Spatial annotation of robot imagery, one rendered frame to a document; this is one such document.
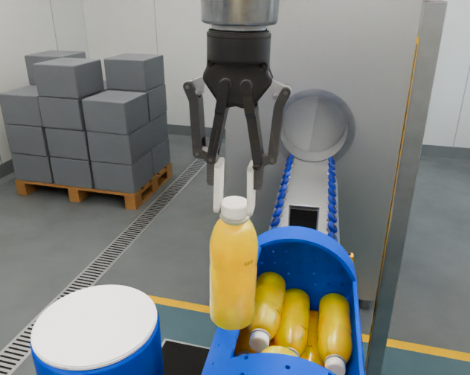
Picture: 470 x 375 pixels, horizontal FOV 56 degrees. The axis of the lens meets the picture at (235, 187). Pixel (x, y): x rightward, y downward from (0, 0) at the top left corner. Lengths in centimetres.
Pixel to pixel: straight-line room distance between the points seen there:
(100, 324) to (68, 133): 301
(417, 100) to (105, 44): 488
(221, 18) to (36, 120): 368
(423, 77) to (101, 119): 276
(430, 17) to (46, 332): 131
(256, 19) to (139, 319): 77
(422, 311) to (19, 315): 235
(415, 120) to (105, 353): 112
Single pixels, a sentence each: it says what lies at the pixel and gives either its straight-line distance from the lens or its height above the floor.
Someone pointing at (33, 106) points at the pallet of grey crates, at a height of 84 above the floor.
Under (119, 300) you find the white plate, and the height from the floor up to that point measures 104.
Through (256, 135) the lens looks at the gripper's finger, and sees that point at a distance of 56.
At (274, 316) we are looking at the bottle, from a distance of 94.
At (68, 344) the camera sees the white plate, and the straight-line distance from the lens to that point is 107.
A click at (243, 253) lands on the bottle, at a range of 62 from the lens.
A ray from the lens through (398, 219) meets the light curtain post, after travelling 166.
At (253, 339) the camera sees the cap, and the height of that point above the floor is 111.
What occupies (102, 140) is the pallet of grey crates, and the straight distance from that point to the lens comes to 382.
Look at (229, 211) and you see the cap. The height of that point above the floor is 146.
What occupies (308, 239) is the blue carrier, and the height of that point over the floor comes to 123.
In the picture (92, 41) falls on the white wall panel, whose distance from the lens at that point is 608.
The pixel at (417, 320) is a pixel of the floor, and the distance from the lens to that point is 286.
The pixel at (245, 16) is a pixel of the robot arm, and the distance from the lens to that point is 50.
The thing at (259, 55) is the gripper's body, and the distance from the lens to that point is 52.
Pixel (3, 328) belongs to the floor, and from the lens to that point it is 291.
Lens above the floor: 173
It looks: 24 degrees down
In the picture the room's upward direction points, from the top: straight up
